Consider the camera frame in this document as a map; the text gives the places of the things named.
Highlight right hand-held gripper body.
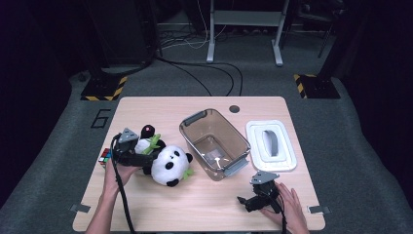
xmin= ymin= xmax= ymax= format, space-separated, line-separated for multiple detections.
xmin=249 ymin=170 xmax=281 ymax=213

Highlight white floor cables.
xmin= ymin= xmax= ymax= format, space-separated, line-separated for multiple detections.
xmin=159 ymin=0 xmax=228 ymax=51

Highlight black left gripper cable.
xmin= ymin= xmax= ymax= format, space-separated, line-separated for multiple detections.
xmin=110 ymin=135 xmax=136 ymax=234

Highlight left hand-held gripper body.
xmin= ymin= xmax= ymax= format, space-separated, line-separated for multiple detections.
xmin=111 ymin=127 xmax=144 ymax=167

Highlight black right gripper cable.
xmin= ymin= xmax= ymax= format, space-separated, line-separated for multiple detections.
xmin=259 ymin=189 xmax=288 ymax=234

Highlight translucent brown storage box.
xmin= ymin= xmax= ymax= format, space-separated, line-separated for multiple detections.
xmin=178 ymin=108 xmax=252 ymax=181

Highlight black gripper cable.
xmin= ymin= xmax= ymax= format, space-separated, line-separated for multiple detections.
xmin=259 ymin=189 xmax=288 ymax=234
xmin=110 ymin=135 xmax=136 ymax=234

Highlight black floor cable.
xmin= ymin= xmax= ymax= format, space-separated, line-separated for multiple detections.
xmin=155 ymin=57 xmax=244 ymax=98

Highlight white lid with grey handle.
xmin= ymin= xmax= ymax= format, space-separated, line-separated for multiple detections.
xmin=245 ymin=119 xmax=298 ymax=173

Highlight panda plush toy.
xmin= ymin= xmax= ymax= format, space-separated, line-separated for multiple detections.
xmin=133 ymin=124 xmax=195 ymax=188

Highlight colourful puzzle cube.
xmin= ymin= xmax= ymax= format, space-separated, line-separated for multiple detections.
xmin=98 ymin=147 xmax=112 ymax=167

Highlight black yellow striped stand base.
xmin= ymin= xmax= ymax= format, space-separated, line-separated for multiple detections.
xmin=293 ymin=73 xmax=341 ymax=99
xmin=80 ymin=75 xmax=129 ymax=101

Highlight person's right hand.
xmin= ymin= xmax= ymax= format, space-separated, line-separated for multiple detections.
xmin=261 ymin=181 xmax=310 ymax=234

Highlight person's left hand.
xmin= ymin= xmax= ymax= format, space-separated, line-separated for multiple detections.
xmin=102 ymin=159 xmax=140 ymax=196

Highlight white metal desk frame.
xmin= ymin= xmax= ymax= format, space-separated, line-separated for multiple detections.
xmin=206 ymin=0 xmax=290 ymax=67

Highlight black equipment cabinet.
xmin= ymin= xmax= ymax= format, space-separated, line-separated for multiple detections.
xmin=82 ymin=0 xmax=162 ymax=67

